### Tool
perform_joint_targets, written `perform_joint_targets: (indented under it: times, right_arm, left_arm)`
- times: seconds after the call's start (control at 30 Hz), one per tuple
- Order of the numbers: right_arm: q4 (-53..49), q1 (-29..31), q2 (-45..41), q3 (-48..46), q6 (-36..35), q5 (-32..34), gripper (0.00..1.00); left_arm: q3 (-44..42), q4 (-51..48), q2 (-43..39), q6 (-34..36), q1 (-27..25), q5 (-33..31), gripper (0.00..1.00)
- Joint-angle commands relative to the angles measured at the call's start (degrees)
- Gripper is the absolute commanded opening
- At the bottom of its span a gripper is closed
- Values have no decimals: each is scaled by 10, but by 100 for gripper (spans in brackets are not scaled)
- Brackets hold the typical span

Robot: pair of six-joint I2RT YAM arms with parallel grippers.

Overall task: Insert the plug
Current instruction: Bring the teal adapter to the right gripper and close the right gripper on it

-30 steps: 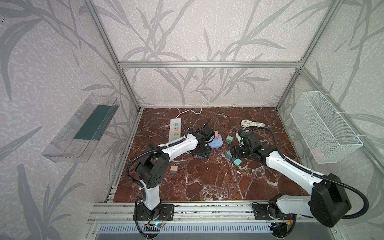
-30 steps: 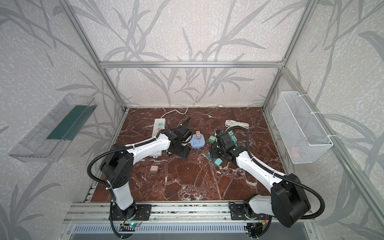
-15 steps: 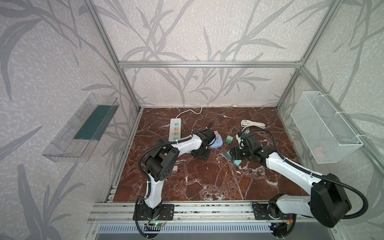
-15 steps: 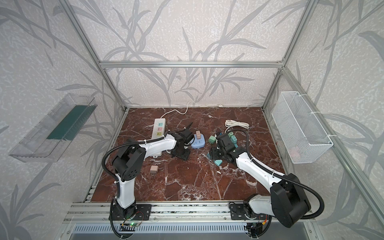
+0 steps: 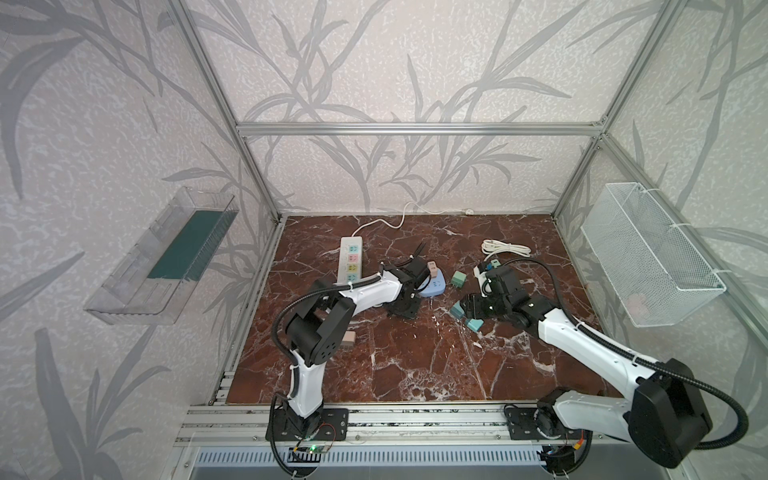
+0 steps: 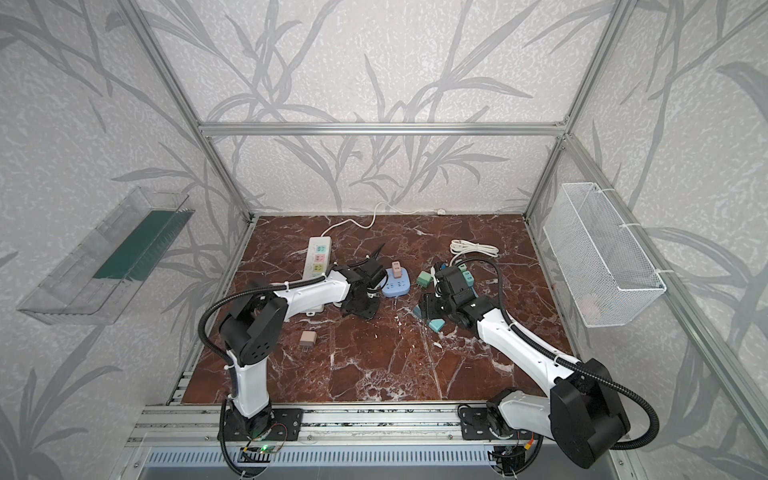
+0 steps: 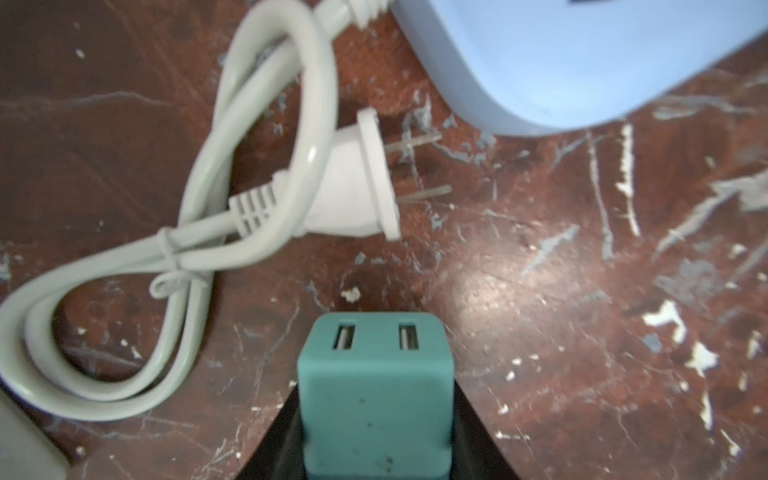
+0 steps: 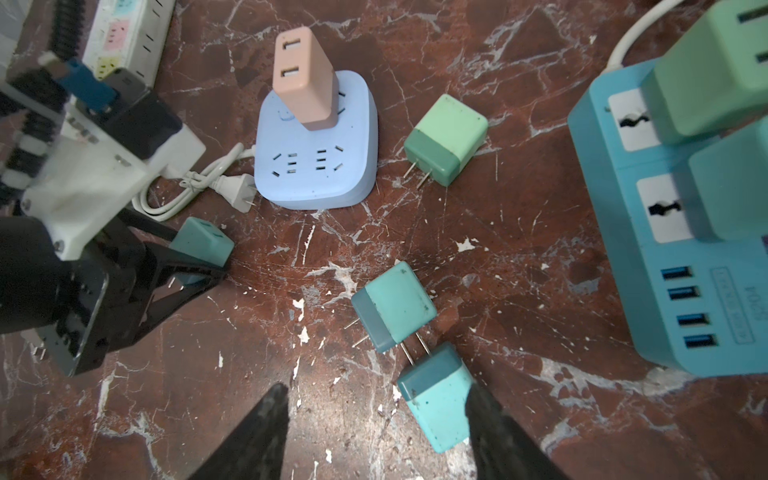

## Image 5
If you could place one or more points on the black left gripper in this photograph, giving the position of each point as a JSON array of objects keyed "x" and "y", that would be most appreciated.
[{"x": 411, "y": 274}]

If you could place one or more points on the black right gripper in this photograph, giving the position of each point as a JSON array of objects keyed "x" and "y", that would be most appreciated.
[{"x": 480, "y": 303}]

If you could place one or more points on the light blue square socket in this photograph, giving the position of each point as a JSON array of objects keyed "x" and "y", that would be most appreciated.
[{"x": 433, "y": 286}]

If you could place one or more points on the teal cube charger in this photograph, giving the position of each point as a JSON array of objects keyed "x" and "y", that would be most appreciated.
[
  {"x": 456, "y": 311},
  {"x": 475, "y": 325}
]

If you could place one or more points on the white multicolour power strip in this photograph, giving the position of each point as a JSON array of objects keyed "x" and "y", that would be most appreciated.
[{"x": 350, "y": 259}]

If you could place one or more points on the teal blue power strip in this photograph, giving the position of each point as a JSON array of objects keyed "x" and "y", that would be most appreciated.
[{"x": 479, "y": 272}]

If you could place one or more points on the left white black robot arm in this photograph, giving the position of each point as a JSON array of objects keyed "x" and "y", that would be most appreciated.
[{"x": 310, "y": 329}]

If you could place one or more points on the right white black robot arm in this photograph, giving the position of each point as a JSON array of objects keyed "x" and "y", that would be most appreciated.
[{"x": 662, "y": 408}]

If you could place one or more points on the light green cube charger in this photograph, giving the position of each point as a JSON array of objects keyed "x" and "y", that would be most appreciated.
[{"x": 458, "y": 279}]

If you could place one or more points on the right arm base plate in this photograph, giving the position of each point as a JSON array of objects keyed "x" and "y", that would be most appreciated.
[{"x": 530, "y": 422}]

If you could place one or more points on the white wire mesh basket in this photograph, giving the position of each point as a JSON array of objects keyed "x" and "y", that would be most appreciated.
[{"x": 657, "y": 273}]

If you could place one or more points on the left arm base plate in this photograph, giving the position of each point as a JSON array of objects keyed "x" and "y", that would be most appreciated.
[{"x": 328, "y": 424}]

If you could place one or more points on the clear plastic wall tray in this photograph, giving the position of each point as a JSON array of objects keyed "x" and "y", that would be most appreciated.
[{"x": 155, "y": 280}]

